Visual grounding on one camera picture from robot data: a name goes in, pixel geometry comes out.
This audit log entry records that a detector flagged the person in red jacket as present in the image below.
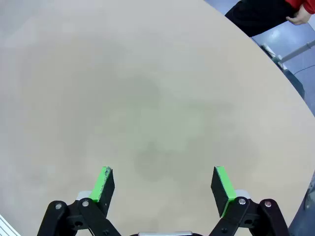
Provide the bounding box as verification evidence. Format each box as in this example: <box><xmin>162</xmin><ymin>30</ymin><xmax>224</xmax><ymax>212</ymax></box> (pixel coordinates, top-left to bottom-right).
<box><xmin>224</xmin><ymin>0</ymin><xmax>315</xmax><ymax>37</ymax></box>

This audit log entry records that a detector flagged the grey metal frame bar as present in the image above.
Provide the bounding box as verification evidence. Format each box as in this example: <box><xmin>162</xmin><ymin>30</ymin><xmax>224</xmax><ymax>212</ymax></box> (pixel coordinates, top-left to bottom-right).
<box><xmin>260</xmin><ymin>40</ymin><xmax>315</xmax><ymax>72</ymax></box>

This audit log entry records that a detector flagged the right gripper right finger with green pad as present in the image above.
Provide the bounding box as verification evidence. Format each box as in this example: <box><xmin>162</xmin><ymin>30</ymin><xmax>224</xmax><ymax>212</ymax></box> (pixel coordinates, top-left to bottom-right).
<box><xmin>208</xmin><ymin>166</ymin><xmax>290</xmax><ymax>236</ymax></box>

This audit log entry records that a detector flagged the person's left forearm, red sleeve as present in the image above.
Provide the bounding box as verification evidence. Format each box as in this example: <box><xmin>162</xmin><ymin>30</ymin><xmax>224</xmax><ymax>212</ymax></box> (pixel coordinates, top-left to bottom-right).
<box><xmin>303</xmin><ymin>0</ymin><xmax>315</xmax><ymax>15</ymax></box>

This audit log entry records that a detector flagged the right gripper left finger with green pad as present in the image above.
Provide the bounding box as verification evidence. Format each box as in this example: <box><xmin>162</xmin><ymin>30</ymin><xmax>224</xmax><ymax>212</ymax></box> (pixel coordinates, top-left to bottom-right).
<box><xmin>36</xmin><ymin>166</ymin><xmax>123</xmax><ymax>236</ymax></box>

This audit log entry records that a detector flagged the person's left hand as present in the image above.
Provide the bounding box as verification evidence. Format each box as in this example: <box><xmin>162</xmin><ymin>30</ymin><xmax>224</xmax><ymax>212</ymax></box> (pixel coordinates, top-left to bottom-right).
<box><xmin>286</xmin><ymin>9</ymin><xmax>311</xmax><ymax>26</ymax></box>

